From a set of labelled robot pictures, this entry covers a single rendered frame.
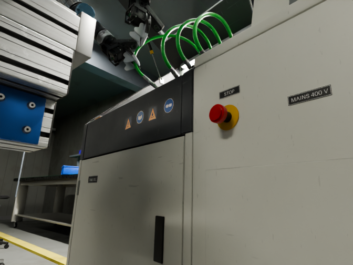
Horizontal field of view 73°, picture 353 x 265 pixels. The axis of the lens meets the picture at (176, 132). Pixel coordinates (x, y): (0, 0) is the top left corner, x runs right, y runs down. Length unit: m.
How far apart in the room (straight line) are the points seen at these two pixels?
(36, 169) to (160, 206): 6.96
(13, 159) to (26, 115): 6.87
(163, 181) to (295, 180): 0.32
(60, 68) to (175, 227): 0.39
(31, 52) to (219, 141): 0.36
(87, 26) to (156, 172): 0.37
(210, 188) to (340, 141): 0.23
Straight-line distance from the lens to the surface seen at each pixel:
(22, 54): 0.46
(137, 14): 1.06
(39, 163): 7.52
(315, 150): 0.40
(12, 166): 7.32
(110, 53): 1.17
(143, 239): 0.67
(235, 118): 0.47
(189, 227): 0.53
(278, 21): 0.51
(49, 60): 0.48
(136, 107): 0.78
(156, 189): 0.62
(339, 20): 0.46
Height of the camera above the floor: 0.65
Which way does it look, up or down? 15 degrees up
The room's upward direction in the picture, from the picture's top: 2 degrees clockwise
